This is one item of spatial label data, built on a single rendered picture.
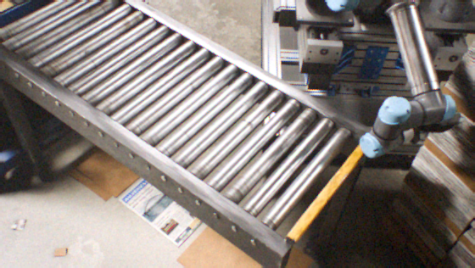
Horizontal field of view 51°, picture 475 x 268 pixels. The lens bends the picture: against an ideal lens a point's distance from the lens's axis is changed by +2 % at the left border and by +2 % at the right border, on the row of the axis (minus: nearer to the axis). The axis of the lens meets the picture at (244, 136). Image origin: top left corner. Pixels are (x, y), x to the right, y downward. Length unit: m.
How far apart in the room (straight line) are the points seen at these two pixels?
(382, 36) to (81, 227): 1.51
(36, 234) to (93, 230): 0.23
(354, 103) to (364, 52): 0.47
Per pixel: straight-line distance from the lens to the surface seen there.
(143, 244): 2.22
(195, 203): 1.42
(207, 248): 2.20
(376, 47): 2.12
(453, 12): 2.11
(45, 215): 2.38
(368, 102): 2.57
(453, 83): 1.70
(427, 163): 1.94
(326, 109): 1.64
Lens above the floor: 1.96
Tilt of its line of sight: 50 degrees down
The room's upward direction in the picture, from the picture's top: 6 degrees clockwise
